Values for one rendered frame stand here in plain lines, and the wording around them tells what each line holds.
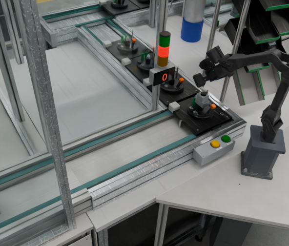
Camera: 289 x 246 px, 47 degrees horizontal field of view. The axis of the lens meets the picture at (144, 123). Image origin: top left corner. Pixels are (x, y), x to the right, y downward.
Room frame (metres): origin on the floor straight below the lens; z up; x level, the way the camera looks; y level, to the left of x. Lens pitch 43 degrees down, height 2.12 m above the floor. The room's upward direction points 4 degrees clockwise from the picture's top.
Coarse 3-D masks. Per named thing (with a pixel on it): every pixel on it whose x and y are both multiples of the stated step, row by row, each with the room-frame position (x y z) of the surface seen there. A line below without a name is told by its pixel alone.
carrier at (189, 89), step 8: (176, 72) 1.61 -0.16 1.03; (176, 80) 1.59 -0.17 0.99; (184, 80) 1.63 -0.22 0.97; (160, 88) 1.53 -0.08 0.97; (168, 88) 1.51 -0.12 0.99; (176, 88) 1.50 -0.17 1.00; (184, 88) 1.54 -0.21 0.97; (192, 88) 1.55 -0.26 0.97; (160, 96) 1.46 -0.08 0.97; (168, 96) 1.46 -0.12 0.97; (176, 96) 1.47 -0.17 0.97; (184, 96) 1.47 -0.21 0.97; (192, 96) 1.49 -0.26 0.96; (168, 104) 1.40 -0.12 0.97
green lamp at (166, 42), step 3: (159, 36) 1.33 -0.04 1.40; (159, 39) 1.33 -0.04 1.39; (162, 39) 1.31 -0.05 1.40; (165, 39) 1.31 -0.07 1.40; (168, 39) 1.32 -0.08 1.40; (159, 42) 1.32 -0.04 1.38; (162, 42) 1.31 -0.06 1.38; (165, 42) 1.31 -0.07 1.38; (168, 42) 1.32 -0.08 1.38; (159, 45) 1.32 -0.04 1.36; (162, 45) 1.31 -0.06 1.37; (165, 45) 1.31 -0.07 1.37; (168, 45) 1.32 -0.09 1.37
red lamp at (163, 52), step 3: (159, 48) 1.32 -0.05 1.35; (162, 48) 1.31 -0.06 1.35; (165, 48) 1.31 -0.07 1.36; (168, 48) 1.32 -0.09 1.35; (159, 51) 1.32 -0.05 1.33; (162, 51) 1.31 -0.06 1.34; (165, 51) 1.31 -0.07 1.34; (168, 51) 1.32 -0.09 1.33; (159, 54) 1.32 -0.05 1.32; (162, 54) 1.31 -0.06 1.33; (165, 54) 1.31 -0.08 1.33; (168, 54) 1.33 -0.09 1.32
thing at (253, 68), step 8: (232, 24) 1.58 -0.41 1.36; (232, 32) 1.57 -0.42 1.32; (248, 32) 1.65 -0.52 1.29; (232, 40) 1.56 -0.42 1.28; (240, 40) 1.51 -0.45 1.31; (248, 40) 1.60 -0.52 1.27; (240, 48) 1.49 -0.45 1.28; (248, 48) 1.55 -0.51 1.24; (256, 48) 1.56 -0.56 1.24; (256, 64) 1.47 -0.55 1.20; (264, 64) 1.48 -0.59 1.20; (248, 72) 1.41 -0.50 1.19
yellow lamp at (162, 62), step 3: (159, 57) 1.32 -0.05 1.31; (162, 57) 1.31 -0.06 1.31; (165, 57) 1.31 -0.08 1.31; (159, 60) 1.32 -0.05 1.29; (162, 60) 1.31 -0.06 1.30; (165, 60) 1.31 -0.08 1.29; (159, 63) 1.31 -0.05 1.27; (162, 63) 1.31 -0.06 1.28; (165, 63) 1.31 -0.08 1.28; (162, 66) 1.31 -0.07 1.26
